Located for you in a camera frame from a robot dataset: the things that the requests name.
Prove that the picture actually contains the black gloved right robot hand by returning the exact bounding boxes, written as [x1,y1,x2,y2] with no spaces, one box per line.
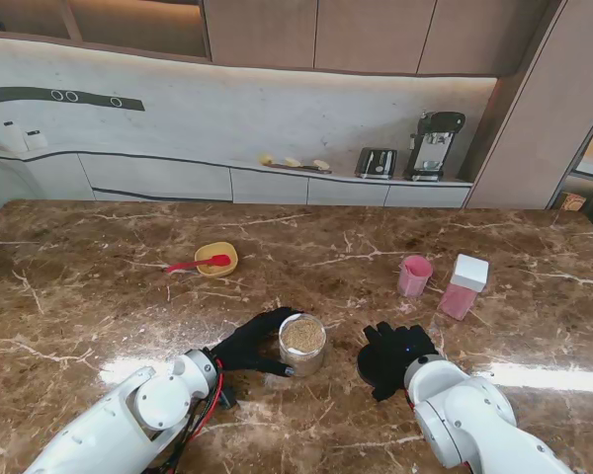
[363,321,440,402]

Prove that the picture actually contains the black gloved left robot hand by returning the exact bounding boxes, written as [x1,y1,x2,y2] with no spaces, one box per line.
[210,306,305,380]

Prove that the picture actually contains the black round jar lid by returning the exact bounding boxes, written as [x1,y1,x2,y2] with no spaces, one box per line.
[356,345,380,386]

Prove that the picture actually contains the clear glass grain jar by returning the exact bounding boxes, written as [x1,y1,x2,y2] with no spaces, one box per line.
[278,313,327,378]

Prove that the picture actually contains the pink measuring cup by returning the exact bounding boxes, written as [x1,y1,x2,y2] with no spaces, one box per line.
[397,254,434,298]

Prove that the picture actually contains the pink container with white lid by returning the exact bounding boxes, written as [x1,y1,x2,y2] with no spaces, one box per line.
[437,281,478,321]

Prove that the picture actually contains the yellow plastic bowl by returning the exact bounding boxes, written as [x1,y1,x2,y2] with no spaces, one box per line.
[194,241,239,277]

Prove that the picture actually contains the red measuring spoon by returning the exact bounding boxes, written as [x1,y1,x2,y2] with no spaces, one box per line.
[165,254,231,275]

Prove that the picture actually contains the white square container lid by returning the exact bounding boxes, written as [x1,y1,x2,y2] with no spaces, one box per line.
[449,253,490,292]

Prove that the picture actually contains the dark wooden serving board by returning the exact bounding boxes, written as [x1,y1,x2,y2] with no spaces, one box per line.
[269,162,333,176]

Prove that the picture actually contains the white counter cabinet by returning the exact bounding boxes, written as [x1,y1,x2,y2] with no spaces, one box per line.
[0,142,475,208]

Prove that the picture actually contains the black toaster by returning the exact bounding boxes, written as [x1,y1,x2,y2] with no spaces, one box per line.
[354,146,398,180]

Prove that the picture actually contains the black espresso machine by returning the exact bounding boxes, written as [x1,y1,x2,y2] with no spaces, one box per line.
[403,111,466,183]

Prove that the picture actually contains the orange printed box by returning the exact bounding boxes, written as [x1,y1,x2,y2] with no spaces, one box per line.
[557,191,587,213]

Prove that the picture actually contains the short white bottle black cap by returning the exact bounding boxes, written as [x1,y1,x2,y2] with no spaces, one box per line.
[23,129,48,152]

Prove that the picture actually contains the tall white bottle black cap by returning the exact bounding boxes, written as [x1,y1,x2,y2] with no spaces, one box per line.
[0,120,27,153]

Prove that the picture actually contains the red black left arm cables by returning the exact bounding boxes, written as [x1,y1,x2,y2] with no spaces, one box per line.
[150,359,226,474]

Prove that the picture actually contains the wooden wall cabinets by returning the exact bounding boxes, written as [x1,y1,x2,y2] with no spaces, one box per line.
[0,0,569,78]

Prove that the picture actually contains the black wall panel with rings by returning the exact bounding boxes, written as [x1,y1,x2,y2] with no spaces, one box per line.
[0,87,145,113]

